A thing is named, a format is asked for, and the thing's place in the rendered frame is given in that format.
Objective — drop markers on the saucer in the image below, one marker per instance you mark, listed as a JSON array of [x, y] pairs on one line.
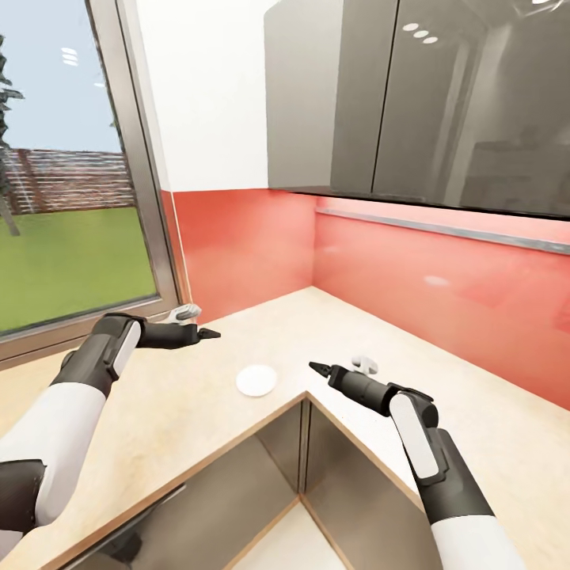
[[256, 380]]

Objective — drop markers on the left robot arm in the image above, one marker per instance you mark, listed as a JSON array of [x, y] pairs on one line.
[[42, 456]]

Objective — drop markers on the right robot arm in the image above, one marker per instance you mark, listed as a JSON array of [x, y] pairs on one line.
[[466, 530]]

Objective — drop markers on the fixed window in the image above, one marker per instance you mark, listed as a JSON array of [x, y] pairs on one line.
[[83, 231]]

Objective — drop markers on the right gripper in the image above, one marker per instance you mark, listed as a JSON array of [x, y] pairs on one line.
[[351, 384]]

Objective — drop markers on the countertop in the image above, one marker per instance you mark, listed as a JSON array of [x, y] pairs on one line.
[[171, 414], [516, 444]]

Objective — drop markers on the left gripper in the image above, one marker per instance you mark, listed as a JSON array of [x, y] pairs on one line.
[[180, 336]]

